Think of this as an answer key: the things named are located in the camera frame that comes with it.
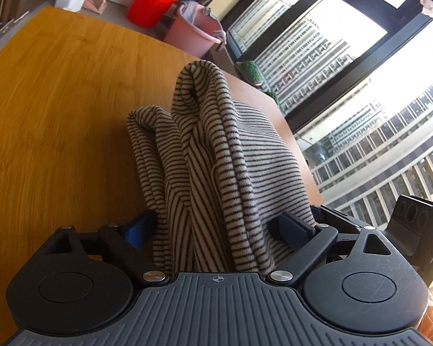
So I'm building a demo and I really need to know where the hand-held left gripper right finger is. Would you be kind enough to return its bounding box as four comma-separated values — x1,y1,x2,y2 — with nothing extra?
268,210,387,286

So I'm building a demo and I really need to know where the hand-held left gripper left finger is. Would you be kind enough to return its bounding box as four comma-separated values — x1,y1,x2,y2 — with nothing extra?
45,210,171,284

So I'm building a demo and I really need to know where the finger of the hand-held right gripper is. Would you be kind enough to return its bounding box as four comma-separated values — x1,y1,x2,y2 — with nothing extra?
309,205,363,234

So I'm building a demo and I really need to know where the striped beige knit garment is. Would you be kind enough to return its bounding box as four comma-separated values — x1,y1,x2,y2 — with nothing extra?
126,61,316,273

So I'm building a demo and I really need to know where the pink plastic bucket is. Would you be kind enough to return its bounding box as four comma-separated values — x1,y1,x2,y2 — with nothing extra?
163,1,226,54

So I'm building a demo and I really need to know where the red plastic bucket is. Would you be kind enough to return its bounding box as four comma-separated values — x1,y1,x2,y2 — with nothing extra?
126,0,177,29

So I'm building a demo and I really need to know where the black window frame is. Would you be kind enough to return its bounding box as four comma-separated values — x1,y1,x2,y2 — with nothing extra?
202,0,433,134

